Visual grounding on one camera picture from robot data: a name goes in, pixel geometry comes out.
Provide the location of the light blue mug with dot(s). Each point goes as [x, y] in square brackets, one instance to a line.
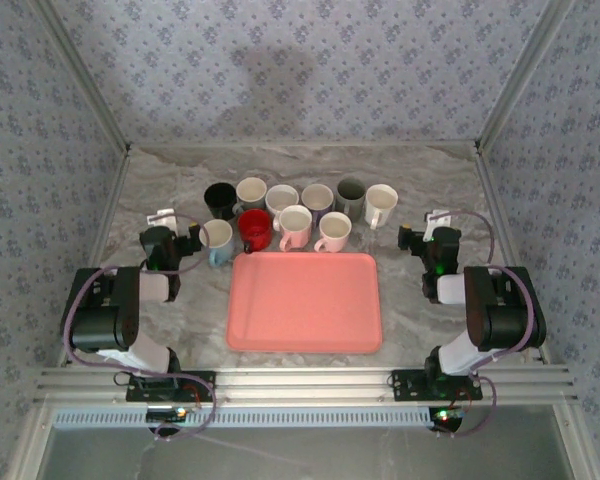
[217, 235]

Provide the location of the white faceted mug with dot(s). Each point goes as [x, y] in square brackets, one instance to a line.
[381, 197]

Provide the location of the black mug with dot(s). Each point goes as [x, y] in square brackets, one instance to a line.
[220, 195]

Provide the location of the red mug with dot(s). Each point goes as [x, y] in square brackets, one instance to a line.
[254, 225]

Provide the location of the dark grey mug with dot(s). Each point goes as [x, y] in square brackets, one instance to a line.
[351, 192]

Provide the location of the grey mug cream inside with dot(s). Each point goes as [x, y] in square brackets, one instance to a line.
[251, 190]

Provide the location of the pale pink mug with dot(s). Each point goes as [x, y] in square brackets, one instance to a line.
[335, 227]

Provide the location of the white round mug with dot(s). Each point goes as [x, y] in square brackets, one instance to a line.
[282, 196]

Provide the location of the purple mug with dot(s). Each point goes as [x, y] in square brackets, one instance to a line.
[316, 196]

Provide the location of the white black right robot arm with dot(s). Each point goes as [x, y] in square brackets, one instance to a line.
[500, 320]

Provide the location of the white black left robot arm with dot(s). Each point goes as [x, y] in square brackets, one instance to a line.
[105, 320]

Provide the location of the pink plastic tray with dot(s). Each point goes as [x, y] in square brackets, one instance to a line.
[305, 305]

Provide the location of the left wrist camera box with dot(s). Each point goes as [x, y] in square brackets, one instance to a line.
[162, 216]

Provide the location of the aluminium side rail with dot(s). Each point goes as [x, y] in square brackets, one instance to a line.
[102, 230]
[511, 250]

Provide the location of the aluminium wall rail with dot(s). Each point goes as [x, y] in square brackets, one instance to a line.
[305, 145]

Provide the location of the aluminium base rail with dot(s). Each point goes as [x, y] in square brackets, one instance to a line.
[305, 385]

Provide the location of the aluminium corner post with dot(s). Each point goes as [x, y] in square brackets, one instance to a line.
[522, 75]
[84, 75]

